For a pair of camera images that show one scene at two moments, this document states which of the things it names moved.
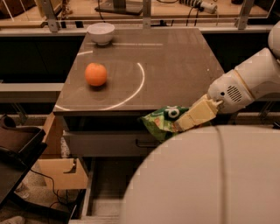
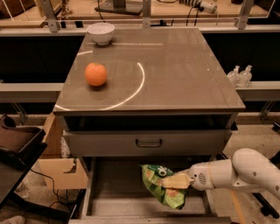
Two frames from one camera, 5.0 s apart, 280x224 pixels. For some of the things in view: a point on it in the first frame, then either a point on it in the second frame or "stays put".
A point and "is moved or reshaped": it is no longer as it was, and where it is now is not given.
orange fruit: (95, 74) stays put
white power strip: (209, 7) stays put
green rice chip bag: (160, 122) is moved or reshaped
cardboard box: (59, 171) stays put
